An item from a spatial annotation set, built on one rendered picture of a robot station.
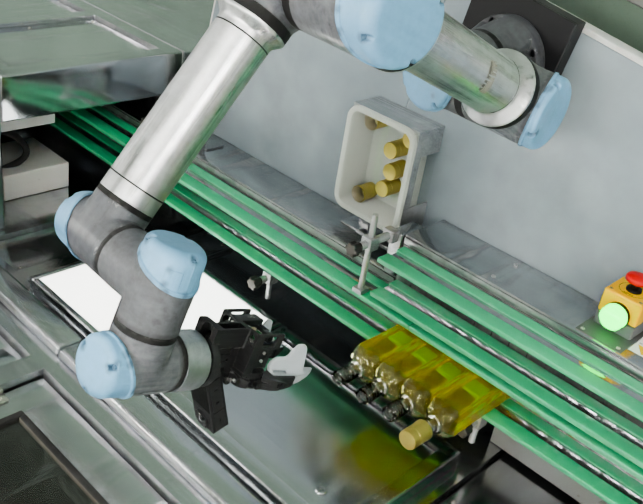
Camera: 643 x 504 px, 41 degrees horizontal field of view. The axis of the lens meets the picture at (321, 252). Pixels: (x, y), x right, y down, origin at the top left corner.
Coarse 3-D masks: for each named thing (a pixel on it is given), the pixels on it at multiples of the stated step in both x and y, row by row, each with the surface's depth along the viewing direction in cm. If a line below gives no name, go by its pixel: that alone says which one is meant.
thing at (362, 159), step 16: (352, 112) 169; (368, 112) 166; (352, 128) 171; (384, 128) 174; (400, 128) 161; (352, 144) 174; (368, 144) 177; (384, 144) 175; (416, 144) 161; (352, 160) 176; (368, 160) 179; (384, 160) 176; (352, 176) 178; (368, 176) 180; (336, 192) 178; (400, 192) 166; (352, 208) 176; (368, 208) 176; (384, 208) 177; (400, 208) 167; (384, 224) 172
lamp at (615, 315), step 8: (608, 304) 141; (616, 304) 140; (600, 312) 141; (608, 312) 140; (616, 312) 139; (624, 312) 139; (600, 320) 141; (608, 320) 140; (616, 320) 139; (624, 320) 139; (608, 328) 141; (616, 328) 140
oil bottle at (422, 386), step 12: (444, 360) 151; (420, 372) 147; (432, 372) 147; (444, 372) 148; (456, 372) 148; (468, 372) 150; (408, 384) 144; (420, 384) 144; (432, 384) 144; (444, 384) 145; (408, 396) 143; (420, 396) 142; (432, 396) 143; (420, 408) 143
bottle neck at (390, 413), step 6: (402, 396) 143; (390, 402) 142; (396, 402) 141; (402, 402) 141; (408, 402) 142; (384, 408) 141; (390, 408) 140; (396, 408) 140; (402, 408) 141; (408, 408) 142; (384, 414) 141; (390, 414) 142; (396, 414) 140; (402, 414) 141; (390, 420) 140
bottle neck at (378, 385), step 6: (378, 378) 147; (366, 384) 145; (372, 384) 145; (378, 384) 145; (384, 384) 146; (360, 390) 144; (366, 390) 143; (372, 390) 144; (378, 390) 144; (384, 390) 146; (360, 396) 145; (366, 396) 143; (372, 396) 144; (378, 396) 145; (360, 402) 144; (366, 402) 143
